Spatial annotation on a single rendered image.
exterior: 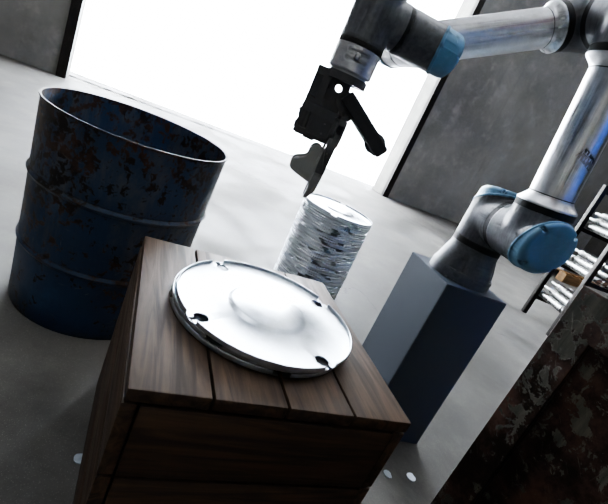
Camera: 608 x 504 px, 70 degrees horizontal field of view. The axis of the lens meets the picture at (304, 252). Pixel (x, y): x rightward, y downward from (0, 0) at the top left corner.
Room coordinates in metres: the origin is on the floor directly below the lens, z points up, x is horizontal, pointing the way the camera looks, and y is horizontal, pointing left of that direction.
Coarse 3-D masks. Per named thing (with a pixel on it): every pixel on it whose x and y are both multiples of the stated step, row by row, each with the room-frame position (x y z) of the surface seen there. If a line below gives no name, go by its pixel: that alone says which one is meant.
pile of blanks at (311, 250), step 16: (304, 208) 1.64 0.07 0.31; (304, 224) 1.64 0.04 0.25; (320, 224) 1.58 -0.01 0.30; (336, 224) 1.57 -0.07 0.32; (352, 224) 1.60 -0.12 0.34; (288, 240) 1.65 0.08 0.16; (304, 240) 1.59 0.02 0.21; (320, 240) 1.57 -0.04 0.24; (336, 240) 1.57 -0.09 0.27; (352, 240) 1.60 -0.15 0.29; (288, 256) 1.61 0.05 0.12; (304, 256) 1.58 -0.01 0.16; (320, 256) 1.57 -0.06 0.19; (336, 256) 1.58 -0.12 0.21; (352, 256) 1.66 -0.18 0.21; (288, 272) 1.59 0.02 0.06; (304, 272) 1.57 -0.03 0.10; (320, 272) 1.57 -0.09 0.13; (336, 272) 1.61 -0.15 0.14; (336, 288) 1.65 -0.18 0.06
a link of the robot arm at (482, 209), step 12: (480, 192) 1.04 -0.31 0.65; (492, 192) 1.01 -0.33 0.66; (504, 192) 1.01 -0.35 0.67; (480, 204) 1.02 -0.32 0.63; (492, 204) 0.99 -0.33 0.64; (504, 204) 0.97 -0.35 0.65; (468, 216) 1.03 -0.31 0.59; (480, 216) 0.99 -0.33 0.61; (492, 216) 0.96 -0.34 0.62; (468, 228) 1.01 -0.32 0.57; (480, 228) 0.98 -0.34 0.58; (480, 240) 0.99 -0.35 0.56
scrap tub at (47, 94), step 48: (48, 96) 0.95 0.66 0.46; (96, 96) 1.10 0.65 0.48; (48, 144) 0.82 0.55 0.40; (96, 144) 0.80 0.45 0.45; (144, 144) 1.19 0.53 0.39; (192, 144) 1.20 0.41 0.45; (48, 192) 0.81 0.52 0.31; (96, 192) 0.80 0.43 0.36; (144, 192) 0.84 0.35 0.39; (192, 192) 0.92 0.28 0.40; (48, 240) 0.81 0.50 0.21; (96, 240) 0.81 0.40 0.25; (192, 240) 1.02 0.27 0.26; (48, 288) 0.81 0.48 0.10; (96, 288) 0.83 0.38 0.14; (96, 336) 0.85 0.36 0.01
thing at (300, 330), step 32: (192, 288) 0.58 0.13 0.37; (224, 288) 0.63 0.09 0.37; (256, 288) 0.66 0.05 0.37; (288, 288) 0.73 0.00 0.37; (192, 320) 0.50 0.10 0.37; (224, 320) 0.54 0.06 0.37; (256, 320) 0.56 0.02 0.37; (288, 320) 0.60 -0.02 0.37; (320, 320) 0.67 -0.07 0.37; (256, 352) 0.50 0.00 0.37; (288, 352) 0.53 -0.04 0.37; (320, 352) 0.57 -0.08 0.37
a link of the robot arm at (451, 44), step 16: (416, 16) 0.76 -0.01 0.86; (416, 32) 0.76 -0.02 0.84; (432, 32) 0.77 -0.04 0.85; (448, 32) 0.78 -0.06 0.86; (400, 48) 0.77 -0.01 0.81; (416, 48) 0.77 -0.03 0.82; (432, 48) 0.77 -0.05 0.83; (448, 48) 0.78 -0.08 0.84; (400, 64) 0.86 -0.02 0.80; (416, 64) 0.79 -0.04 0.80; (432, 64) 0.78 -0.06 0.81; (448, 64) 0.79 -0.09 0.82
